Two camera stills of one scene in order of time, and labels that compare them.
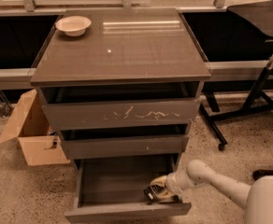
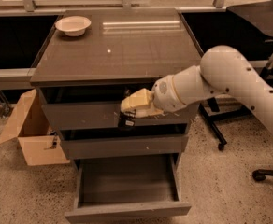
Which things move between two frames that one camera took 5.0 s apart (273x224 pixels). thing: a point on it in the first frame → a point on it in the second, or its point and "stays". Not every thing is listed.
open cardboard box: [37, 135] stays
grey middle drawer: [124, 147] stays
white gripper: [171, 183] → [164, 94]
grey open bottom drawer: [113, 189] stays
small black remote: [150, 191] → [126, 119]
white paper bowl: [73, 25] stays
